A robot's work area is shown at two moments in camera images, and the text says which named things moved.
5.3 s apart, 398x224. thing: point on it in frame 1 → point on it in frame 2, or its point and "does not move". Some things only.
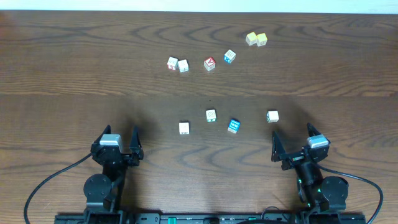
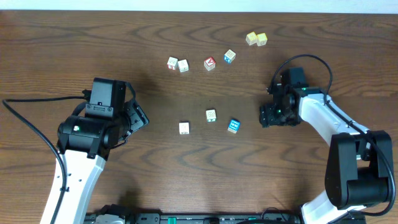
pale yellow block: [251, 38] does not move
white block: [184, 128] does not move
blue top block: [234, 126] does not move
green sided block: [211, 116] does not move
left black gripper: [123, 157] → [137, 115]
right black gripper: [279, 154] → [267, 117]
